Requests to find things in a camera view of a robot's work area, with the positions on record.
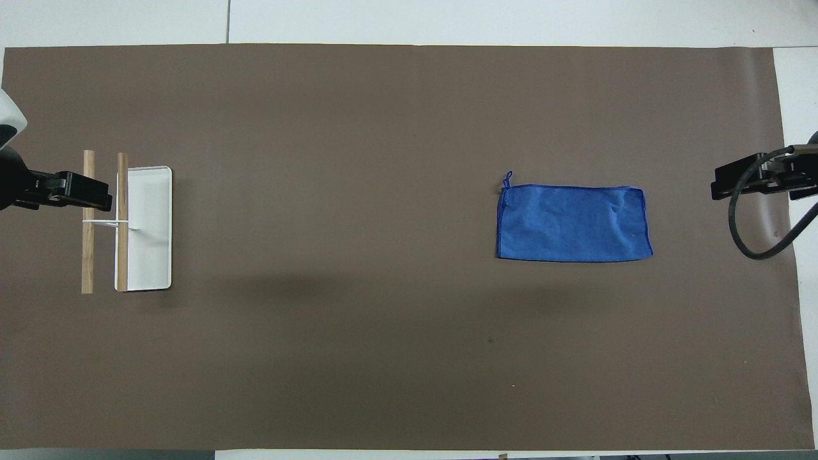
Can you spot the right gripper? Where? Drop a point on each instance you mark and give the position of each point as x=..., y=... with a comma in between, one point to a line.
x=806, y=185

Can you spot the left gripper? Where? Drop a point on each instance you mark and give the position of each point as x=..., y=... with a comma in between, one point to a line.
x=14, y=182

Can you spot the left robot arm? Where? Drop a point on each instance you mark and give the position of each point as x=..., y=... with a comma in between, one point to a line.
x=9, y=118

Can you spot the white towel rack wooden bars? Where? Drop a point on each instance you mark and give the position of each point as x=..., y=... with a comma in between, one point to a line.
x=150, y=223

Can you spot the blue towel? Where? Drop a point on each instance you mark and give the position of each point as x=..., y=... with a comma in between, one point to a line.
x=572, y=223

